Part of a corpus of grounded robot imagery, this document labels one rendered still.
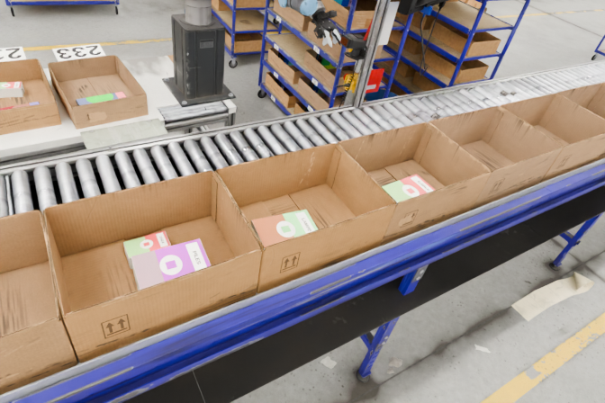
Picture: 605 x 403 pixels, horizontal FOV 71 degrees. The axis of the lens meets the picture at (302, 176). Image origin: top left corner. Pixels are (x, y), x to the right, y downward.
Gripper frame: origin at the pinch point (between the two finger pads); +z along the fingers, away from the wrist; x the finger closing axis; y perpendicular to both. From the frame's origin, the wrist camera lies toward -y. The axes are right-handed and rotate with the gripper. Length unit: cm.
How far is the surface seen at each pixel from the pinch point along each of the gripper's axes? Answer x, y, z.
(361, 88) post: 3.1, -5.0, 29.4
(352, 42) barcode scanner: 11.4, -21.8, 14.6
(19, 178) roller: 147, 4, 31
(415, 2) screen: -1, -50, 18
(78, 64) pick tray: 114, 28, -24
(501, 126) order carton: -14, -48, 77
